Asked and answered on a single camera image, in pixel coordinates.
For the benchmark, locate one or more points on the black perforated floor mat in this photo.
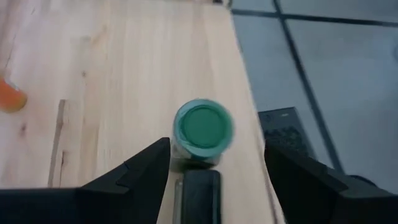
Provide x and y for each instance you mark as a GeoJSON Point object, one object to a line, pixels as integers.
{"type": "Point", "coordinates": [280, 124]}

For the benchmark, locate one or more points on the green-lid oregano jar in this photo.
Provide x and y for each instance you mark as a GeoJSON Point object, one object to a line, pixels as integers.
{"type": "Point", "coordinates": [203, 129]}

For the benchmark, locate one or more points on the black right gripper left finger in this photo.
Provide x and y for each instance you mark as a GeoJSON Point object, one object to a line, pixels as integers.
{"type": "Point", "coordinates": [93, 205]}

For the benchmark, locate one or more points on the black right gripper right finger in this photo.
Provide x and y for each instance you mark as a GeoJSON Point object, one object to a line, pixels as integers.
{"type": "Point", "coordinates": [326, 202]}

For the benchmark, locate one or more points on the orange black-lid spice bottle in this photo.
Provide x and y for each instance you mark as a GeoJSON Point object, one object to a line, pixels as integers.
{"type": "Point", "coordinates": [11, 98]}

